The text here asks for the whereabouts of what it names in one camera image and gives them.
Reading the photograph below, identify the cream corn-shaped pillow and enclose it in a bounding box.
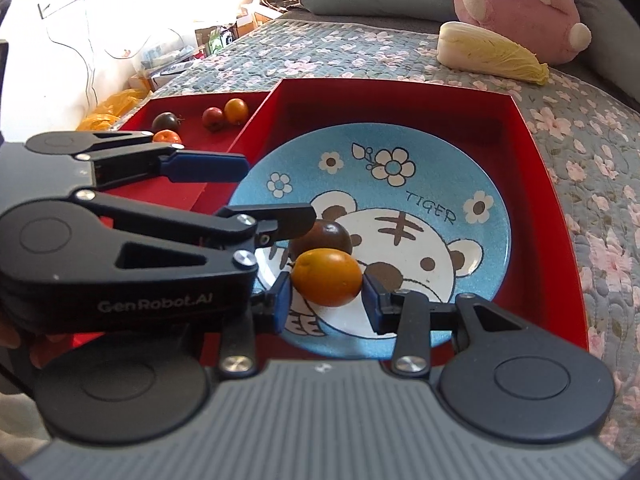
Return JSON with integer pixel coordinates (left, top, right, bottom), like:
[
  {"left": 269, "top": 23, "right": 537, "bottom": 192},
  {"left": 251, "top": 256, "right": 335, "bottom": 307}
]
[{"left": 436, "top": 21, "right": 550, "bottom": 86}]

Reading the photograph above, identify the brown cardboard box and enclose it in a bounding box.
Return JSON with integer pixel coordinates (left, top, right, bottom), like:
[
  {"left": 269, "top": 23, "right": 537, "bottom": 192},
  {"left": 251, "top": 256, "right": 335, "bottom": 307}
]
[{"left": 234, "top": 9, "right": 262, "bottom": 37}]

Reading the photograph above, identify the blue tiger print plate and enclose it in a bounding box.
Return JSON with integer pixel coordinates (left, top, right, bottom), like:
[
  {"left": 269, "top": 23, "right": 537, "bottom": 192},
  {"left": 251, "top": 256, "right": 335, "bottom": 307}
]
[{"left": 227, "top": 136, "right": 512, "bottom": 361}]

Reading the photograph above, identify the green white package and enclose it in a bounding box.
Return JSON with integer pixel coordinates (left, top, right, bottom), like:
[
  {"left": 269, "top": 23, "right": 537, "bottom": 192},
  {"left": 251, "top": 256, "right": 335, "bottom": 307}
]
[{"left": 207, "top": 27, "right": 237, "bottom": 54}]

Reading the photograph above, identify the red cardboard tray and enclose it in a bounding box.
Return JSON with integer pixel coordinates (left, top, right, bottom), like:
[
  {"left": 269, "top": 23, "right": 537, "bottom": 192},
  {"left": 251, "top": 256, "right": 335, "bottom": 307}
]
[
  {"left": 192, "top": 78, "right": 590, "bottom": 361},
  {"left": 102, "top": 91, "right": 275, "bottom": 213}
]

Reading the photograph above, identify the pink plush toy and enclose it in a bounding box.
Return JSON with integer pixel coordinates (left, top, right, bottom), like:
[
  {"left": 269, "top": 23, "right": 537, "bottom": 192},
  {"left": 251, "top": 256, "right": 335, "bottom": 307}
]
[{"left": 452, "top": 0, "right": 592, "bottom": 65}]

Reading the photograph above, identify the floral quilted bedspread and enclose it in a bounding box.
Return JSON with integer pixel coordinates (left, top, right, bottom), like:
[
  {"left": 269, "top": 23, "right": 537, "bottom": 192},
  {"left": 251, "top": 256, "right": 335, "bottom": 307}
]
[{"left": 150, "top": 12, "right": 640, "bottom": 461}]

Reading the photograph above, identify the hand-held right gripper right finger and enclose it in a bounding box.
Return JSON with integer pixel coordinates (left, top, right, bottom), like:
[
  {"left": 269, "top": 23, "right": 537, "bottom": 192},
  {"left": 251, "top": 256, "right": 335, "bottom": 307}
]
[{"left": 362, "top": 271, "right": 531, "bottom": 378}]

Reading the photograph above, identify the red tomato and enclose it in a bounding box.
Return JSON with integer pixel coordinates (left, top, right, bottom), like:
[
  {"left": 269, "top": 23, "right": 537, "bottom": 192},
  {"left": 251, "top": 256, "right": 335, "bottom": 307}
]
[{"left": 202, "top": 106, "right": 227, "bottom": 132}]

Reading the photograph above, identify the white wall cable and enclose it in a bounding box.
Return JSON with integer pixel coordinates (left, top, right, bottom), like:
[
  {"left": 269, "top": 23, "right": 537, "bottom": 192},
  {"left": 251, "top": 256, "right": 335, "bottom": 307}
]
[{"left": 47, "top": 7, "right": 146, "bottom": 106}]

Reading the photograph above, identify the orange tomato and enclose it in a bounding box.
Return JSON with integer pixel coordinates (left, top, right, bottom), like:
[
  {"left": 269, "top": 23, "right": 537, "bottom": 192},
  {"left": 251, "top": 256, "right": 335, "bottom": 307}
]
[
  {"left": 223, "top": 98, "right": 249, "bottom": 125},
  {"left": 291, "top": 249, "right": 362, "bottom": 307}
]

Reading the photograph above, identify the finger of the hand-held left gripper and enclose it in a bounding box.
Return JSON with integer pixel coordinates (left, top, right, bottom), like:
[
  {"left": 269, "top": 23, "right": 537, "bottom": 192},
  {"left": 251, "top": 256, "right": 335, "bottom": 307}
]
[
  {"left": 75, "top": 190, "right": 317, "bottom": 272},
  {"left": 80, "top": 131, "right": 251, "bottom": 191}
]

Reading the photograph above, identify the yellow plastic bag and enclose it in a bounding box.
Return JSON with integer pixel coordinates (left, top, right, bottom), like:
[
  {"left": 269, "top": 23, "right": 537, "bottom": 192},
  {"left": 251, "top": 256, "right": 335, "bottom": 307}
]
[{"left": 75, "top": 89, "right": 151, "bottom": 132}]

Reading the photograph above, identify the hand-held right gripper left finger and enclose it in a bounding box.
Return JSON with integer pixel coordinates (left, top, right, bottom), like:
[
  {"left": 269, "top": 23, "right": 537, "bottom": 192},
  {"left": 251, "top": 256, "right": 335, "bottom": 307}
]
[{"left": 217, "top": 272, "right": 292, "bottom": 378}]

